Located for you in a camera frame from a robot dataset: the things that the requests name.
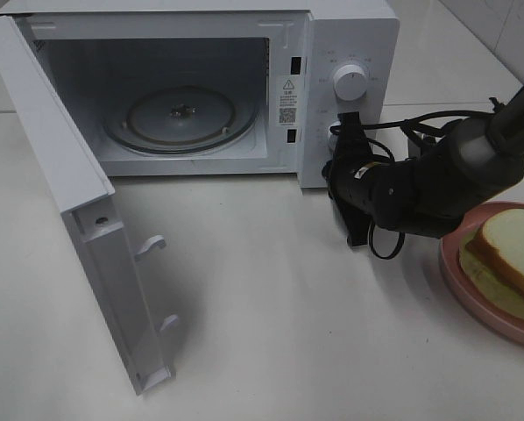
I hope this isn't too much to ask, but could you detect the toast sandwich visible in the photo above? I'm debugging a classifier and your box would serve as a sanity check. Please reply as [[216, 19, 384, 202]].
[[459, 209, 524, 319]]

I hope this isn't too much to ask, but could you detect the glass microwave turntable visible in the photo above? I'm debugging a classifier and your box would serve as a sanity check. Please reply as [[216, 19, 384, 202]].
[[103, 85, 258, 155]]

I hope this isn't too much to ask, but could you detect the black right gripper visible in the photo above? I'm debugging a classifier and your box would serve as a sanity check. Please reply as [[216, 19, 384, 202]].
[[322, 112, 392, 247]]

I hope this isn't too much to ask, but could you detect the white microwave oven body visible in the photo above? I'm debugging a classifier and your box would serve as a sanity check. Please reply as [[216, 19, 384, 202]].
[[0, 1, 400, 189]]

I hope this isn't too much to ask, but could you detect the white microwave door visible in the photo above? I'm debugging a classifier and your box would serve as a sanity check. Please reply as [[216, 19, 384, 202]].
[[0, 16, 179, 395]]

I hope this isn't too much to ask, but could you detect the pink plate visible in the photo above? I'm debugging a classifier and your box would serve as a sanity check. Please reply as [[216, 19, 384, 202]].
[[439, 202, 524, 346]]

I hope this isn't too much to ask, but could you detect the white lower microwave knob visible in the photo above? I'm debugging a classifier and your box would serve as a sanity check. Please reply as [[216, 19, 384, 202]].
[[327, 121, 342, 153]]

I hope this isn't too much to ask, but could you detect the white upper microwave knob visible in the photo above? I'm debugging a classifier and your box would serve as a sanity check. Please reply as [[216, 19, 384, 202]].
[[333, 63, 368, 101]]

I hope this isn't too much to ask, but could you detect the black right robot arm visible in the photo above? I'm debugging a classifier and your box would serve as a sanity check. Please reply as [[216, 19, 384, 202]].
[[322, 85, 524, 249]]

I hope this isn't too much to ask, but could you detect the white microwave knob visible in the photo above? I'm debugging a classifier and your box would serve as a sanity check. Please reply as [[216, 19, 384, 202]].
[[333, 63, 368, 101], [327, 121, 342, 153]]

